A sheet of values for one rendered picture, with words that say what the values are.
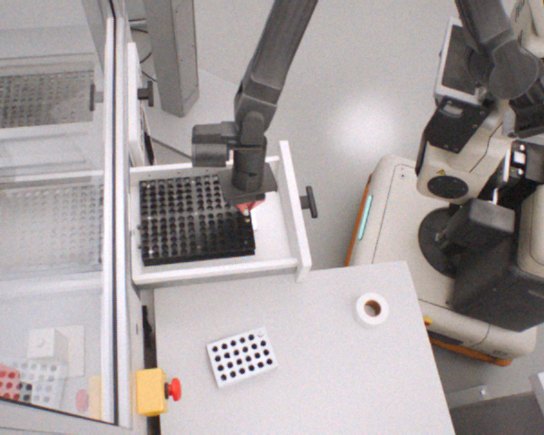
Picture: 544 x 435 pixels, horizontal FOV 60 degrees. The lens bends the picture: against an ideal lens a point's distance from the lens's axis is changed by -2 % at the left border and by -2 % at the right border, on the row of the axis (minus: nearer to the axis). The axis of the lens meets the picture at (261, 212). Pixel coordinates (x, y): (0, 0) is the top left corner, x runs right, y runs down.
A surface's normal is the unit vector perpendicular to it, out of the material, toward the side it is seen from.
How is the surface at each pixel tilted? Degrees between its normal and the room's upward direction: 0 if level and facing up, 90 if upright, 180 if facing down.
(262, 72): 53
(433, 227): 0
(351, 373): 0
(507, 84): 65
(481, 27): 58
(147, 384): 0
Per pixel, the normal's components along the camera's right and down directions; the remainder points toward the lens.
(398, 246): 0.07, -0.45
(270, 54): 0.04, 0.57
